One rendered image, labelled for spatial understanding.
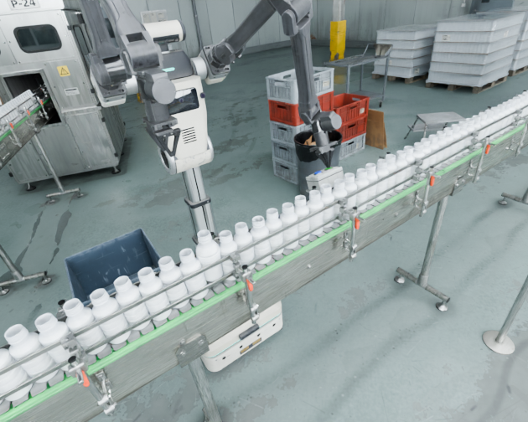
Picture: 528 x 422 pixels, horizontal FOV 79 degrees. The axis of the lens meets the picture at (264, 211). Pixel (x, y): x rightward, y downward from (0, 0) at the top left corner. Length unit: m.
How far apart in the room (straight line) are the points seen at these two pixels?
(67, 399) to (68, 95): 3.76
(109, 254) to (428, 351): 1.76
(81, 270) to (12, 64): 3.28
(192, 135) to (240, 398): 1.36
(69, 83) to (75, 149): 0.78
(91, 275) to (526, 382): 2.16
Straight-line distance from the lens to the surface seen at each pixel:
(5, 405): 1.05
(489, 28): 7.16
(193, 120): 1.41
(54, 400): 1.03
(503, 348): 2.33
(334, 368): 2.00
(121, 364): 1.01
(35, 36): 4.41
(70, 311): 0.91
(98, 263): 1.53
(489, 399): 2.12
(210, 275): 0.97
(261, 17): 1.20
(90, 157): 4.63
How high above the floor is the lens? 1.72
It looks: 33 degrees down
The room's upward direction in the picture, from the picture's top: 6 degrees counter-clockwise
